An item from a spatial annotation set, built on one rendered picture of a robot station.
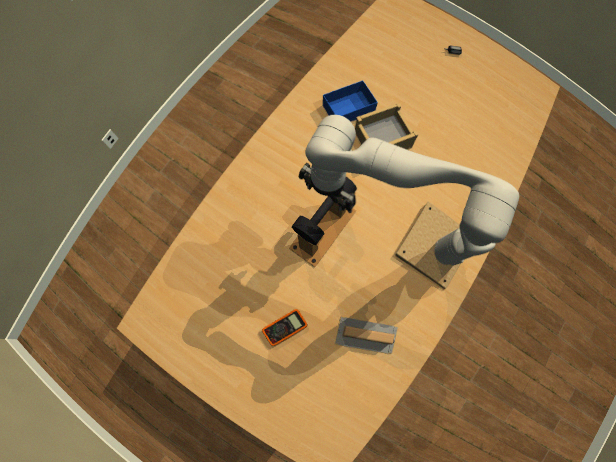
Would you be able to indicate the dark blue open bin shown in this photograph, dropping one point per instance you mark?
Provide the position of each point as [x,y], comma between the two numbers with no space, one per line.
[349,98]

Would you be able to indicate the orange digital multimeter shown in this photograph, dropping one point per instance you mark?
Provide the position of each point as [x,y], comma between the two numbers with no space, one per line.
[284,327]

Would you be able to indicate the brown open-top wooden crate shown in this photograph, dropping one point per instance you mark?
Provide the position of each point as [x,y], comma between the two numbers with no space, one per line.
[386,124]

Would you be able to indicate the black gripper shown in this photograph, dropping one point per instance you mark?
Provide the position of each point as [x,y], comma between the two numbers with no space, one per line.
[348,201]

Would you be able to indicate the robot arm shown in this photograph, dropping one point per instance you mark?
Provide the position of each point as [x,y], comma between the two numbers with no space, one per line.
[488,212]

